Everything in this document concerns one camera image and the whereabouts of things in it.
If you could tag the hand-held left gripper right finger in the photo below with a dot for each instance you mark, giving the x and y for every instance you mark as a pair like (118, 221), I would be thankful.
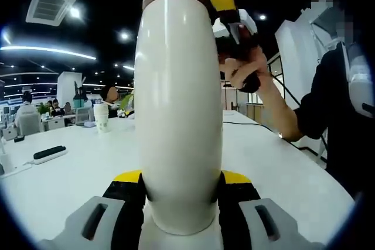
(263, 223)

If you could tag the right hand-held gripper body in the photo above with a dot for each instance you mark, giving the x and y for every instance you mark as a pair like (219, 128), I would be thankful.
(249, 23)

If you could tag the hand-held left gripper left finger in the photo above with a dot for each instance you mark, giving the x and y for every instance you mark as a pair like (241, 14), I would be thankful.
(93, 223)

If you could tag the cream water cup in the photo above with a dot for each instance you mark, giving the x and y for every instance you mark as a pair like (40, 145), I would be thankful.
(178, 109)

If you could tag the person's right hand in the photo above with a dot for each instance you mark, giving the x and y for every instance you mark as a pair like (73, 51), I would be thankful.
(246, 67)

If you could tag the white table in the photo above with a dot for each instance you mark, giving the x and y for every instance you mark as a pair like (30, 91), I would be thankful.
(73, 188)

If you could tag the black white power strip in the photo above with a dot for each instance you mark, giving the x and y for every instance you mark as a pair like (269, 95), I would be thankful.
(49, 154)

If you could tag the long white power strip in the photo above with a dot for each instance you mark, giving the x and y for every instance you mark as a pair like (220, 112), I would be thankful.
(19, 168)

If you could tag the stack of paper cups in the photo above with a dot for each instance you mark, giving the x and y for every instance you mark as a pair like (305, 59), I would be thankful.
(102, 118)

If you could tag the white charger cube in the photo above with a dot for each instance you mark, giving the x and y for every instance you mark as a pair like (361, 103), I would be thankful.
(6, 163)

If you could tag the operator in black shirt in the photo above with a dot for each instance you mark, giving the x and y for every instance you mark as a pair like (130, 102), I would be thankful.
(337, 130)

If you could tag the green yellow toy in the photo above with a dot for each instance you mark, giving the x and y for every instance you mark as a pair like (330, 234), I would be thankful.
(127, 106)

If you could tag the white worn chest device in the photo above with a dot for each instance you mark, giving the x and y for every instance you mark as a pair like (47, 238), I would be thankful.
(361, 86)

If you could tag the ceiling air conditioner vent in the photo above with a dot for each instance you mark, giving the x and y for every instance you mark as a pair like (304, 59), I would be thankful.
(52, 5)

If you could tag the curved ceiling light strip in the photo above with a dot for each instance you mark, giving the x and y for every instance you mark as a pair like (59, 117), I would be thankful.
(44, 48)

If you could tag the small black wall monitor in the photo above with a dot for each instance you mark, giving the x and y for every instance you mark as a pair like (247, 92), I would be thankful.
(76, 89)

